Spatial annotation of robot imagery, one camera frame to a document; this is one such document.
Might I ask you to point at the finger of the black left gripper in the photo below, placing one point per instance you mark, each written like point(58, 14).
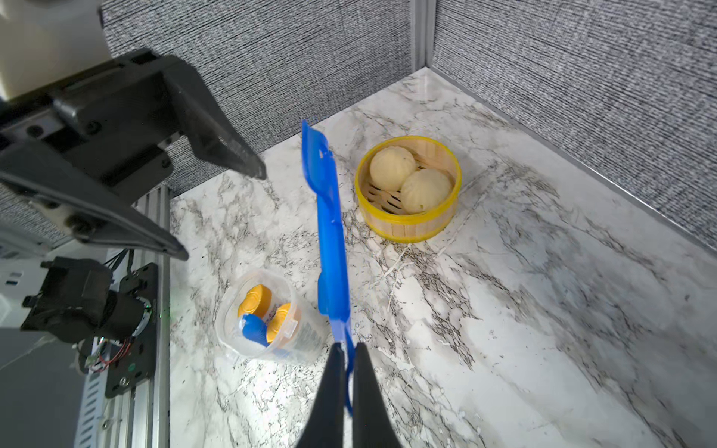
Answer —
point(124, 111)
point(40, 169)

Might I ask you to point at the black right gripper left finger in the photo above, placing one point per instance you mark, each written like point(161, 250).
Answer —
point(325, 425)

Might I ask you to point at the cream bun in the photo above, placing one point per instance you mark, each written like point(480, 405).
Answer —
point(391, 166)
point(424, 190)

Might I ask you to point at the aluminium front rail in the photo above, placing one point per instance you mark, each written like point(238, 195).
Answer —
point(125, 395)

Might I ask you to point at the blue toothbrush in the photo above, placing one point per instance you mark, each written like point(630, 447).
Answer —
point(254, 329)

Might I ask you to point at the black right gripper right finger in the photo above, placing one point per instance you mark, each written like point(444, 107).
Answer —
point(371, 426)

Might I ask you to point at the orange cap bottle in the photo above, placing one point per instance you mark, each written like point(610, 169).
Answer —
point(257, 302)
point(275, 324)

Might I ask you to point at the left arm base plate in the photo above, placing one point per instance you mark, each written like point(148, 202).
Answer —
point(131, 330)

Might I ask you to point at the yellow steamer basket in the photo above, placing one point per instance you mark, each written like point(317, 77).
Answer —
point(382, 210)

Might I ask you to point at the right cream bun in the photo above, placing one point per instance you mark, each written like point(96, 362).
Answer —
point(424, 190)

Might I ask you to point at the left cream bun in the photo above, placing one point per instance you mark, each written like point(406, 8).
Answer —
point(391, 166)

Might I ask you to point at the blue lid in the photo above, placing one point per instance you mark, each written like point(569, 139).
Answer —
point(333, 288)

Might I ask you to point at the orange cap bottle front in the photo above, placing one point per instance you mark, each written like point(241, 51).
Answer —
point(275, 324)

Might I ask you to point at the clear cup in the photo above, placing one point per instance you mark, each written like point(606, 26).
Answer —
point(301, 337)

